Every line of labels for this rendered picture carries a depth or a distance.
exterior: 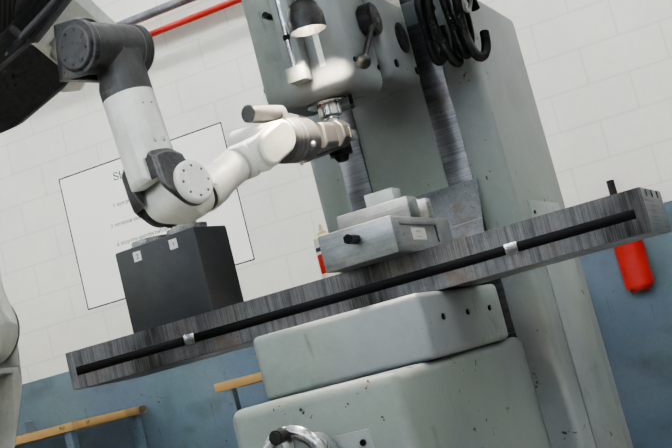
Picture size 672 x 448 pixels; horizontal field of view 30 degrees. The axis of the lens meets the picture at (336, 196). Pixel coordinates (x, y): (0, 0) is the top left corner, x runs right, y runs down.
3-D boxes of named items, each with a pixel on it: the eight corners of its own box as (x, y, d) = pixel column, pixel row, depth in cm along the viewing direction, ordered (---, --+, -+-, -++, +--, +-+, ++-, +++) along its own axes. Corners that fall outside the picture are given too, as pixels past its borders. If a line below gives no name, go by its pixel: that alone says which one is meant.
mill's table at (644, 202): (652, 230, 217) (639, 186, 218) (72, 390, 263) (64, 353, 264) (671, 231, 238) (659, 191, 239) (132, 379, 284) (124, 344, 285)
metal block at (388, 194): (398, 216, 245) (391, 187, 246) (371, 225, 247) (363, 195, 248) (407, 217, 250) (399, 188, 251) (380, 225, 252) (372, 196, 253)
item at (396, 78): (396, 74, 260) (364, -43, 263) (293, 110, 269) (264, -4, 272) (426, 85, 277) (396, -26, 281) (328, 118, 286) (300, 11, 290)
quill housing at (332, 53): (356, 81, 242) (316, -73, 247) (263, 113, 250) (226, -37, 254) (391, 91, 260) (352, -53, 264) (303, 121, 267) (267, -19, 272)
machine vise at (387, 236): (399, 252, 226) (384, 193, 227) (325, 273, 231) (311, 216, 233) (456, 250, 258) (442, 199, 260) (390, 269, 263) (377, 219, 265)
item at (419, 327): (437, 358, 218) (419, 291, 219) (263, 402, 230) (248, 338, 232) (512, 337, 264) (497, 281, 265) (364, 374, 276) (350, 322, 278)
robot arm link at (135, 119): (167, 206, 205) (126, 82, 210) (125, 233, 214) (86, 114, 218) (220, 199, 214) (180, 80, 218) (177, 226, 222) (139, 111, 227)
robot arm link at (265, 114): (311, 159, 239) (273, 161, 230) (269, 168, 245) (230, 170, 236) (303, 100, 239) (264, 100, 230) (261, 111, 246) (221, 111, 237)
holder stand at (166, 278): (213, 313, 259) (191, 220, 262) (133, 337, 270) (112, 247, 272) (246, 308, 270) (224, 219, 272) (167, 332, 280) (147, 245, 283)
